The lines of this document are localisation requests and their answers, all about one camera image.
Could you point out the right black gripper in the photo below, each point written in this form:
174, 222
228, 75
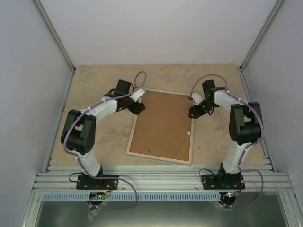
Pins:
197, 112

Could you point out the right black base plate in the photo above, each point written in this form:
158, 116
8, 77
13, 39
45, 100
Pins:
227, 182

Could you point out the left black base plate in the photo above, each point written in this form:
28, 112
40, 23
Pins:
84, 182

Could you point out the aluminium corner post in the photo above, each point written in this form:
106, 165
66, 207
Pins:
265, 28
38, 4

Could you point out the right circuit board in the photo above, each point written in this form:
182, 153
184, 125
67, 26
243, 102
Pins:
230, 194

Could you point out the grey slotted cable duct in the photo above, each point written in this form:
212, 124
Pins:
131, 196

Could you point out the aluminium rail beam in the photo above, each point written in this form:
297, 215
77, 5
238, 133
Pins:
160, 178

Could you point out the left aluminium corner post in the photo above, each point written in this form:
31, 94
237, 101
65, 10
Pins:
38, 4

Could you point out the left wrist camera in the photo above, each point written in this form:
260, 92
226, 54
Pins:
137, 94

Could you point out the circuit board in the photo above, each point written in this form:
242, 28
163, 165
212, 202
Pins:
230, 194
99, 196

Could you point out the clear plastic bag scrap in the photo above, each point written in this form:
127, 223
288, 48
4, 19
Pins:
93, 213

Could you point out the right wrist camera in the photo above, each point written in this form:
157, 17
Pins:
196, 98

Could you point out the right aluminium corner post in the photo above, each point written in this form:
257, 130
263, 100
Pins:
265, 28

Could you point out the wooden teal picture frame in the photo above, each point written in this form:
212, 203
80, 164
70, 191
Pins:
132, 142

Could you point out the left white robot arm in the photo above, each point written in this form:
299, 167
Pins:
79, 133

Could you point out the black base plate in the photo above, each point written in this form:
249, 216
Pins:
84, 182
227, 182

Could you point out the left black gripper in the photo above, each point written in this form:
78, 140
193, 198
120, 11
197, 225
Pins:
137, 109

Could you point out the left circuit board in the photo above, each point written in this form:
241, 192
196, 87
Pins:
99, 196

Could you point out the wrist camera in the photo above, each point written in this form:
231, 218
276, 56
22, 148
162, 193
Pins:
196, 98
137, 94

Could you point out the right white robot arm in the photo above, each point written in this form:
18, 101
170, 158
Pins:
245, 130

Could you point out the brown cardboard backing board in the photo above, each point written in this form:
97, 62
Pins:
163, 127

